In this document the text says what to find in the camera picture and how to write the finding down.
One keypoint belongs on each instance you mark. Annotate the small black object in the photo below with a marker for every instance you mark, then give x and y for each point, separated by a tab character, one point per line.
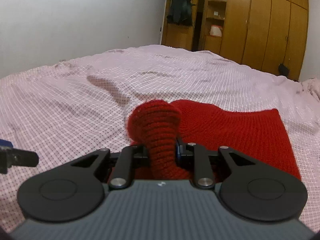
284	71

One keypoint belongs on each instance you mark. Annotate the red knitted sweater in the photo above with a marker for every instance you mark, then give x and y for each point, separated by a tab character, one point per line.
225	130

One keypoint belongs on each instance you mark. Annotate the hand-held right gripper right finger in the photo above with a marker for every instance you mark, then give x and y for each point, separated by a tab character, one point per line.
177	150

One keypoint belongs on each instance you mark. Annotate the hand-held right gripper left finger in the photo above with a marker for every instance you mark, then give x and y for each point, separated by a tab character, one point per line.
142	155

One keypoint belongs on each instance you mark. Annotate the white bag on shelf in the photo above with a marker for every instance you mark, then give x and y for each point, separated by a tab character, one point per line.
216	30

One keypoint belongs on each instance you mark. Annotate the pink checked bedsheet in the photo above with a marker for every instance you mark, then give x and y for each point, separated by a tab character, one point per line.
75	92

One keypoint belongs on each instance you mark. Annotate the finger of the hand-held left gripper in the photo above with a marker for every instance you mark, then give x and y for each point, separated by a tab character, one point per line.
5	143
22	158

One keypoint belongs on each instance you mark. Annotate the wooden wardrobe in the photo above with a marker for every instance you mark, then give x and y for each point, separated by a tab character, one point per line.
262	25

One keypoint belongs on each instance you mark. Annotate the dark hanging jacket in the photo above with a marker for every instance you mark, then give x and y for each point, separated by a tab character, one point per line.
180	7

